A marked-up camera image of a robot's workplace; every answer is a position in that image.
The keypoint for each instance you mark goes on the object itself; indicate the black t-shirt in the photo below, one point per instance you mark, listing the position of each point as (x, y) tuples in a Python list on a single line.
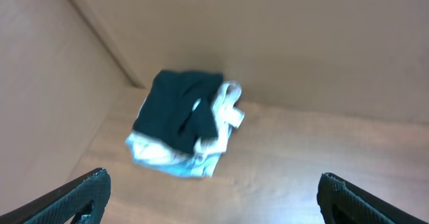
[(177, 110)]

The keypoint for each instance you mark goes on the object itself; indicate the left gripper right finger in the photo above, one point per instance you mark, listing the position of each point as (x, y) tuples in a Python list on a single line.
[(341, 202)]

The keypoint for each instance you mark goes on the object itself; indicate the folded light denim garment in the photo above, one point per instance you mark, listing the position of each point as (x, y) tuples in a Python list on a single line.
[(181, 168)]

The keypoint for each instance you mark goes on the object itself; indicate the folded beige garment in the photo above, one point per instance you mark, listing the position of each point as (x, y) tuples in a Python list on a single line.
[(226, 118)]

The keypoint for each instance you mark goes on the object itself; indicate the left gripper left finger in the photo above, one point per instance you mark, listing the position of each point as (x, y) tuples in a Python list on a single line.
[(82, 200)]

